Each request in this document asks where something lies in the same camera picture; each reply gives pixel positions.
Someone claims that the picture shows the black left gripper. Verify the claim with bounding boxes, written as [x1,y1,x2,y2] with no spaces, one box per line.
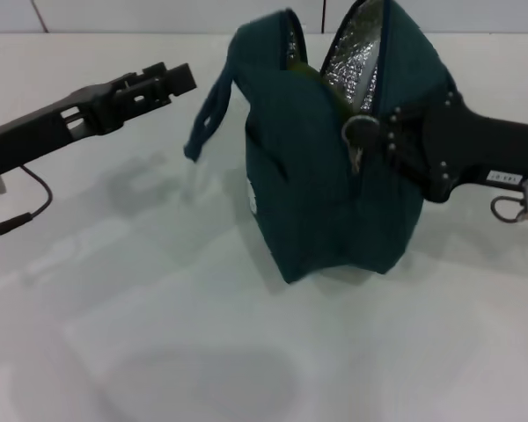
[0,62,199,176]

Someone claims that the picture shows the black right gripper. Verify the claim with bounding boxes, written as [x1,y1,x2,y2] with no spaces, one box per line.
[378,90,528,206]

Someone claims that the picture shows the dark teal insulated bag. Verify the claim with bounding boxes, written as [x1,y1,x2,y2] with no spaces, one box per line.
[183,0,457,285]

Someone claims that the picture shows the green cucumber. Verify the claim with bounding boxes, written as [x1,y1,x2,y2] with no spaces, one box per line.
[290,61,351,122]

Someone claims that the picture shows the left gripper connector cable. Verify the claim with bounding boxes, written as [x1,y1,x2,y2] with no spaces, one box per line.
[0,164,54,252]

